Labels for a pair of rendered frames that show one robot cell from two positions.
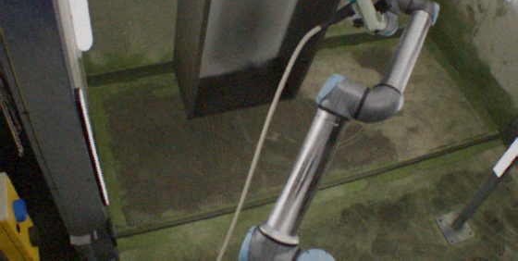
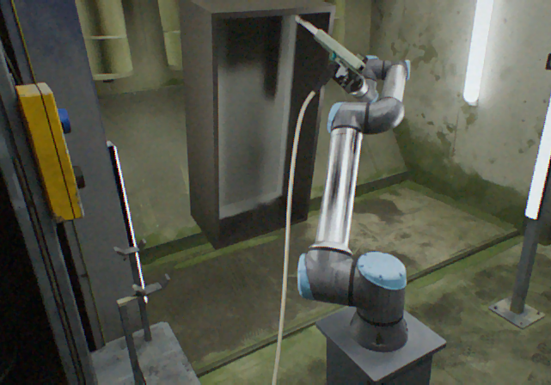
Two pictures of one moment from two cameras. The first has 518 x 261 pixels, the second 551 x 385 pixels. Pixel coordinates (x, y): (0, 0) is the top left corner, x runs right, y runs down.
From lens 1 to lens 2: 0.85 m
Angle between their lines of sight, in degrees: 24
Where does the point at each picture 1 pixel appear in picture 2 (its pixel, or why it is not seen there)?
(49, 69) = (79, 98)
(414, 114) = (421, 234)
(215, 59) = (228, 205)
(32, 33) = (58, 50)
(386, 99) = (388, 103)
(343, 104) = (352, 117)
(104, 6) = not seen: hidden behind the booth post
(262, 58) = (269, 198)
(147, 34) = (160, 214)
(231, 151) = (261, 292)
